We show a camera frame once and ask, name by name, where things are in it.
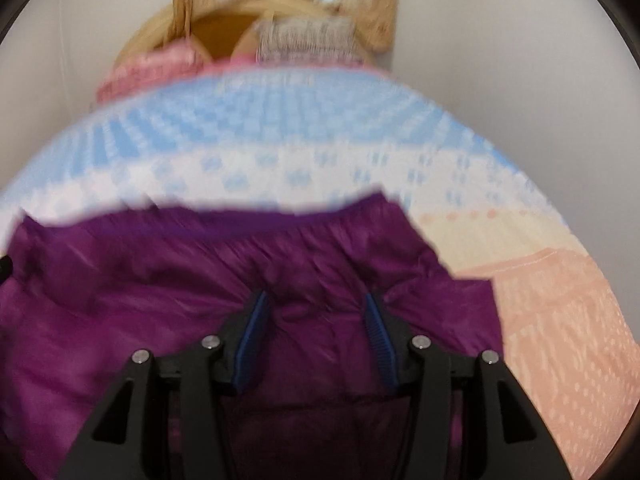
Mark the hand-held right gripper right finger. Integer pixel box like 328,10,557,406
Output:
362,292,573,480

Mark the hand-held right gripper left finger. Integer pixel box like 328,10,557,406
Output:
55,289,271,480

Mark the purple hooded puffer jacket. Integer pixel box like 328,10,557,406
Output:
0,195,506,480

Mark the polka dot bed cover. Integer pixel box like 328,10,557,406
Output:
0,65,640,480

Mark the pink folded quilt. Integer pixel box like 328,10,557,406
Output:
92,42,236,106

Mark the striped patterned pillow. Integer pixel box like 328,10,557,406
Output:
252,15,363,66

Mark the cream wooden headboard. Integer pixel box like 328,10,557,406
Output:
112,2,371,68

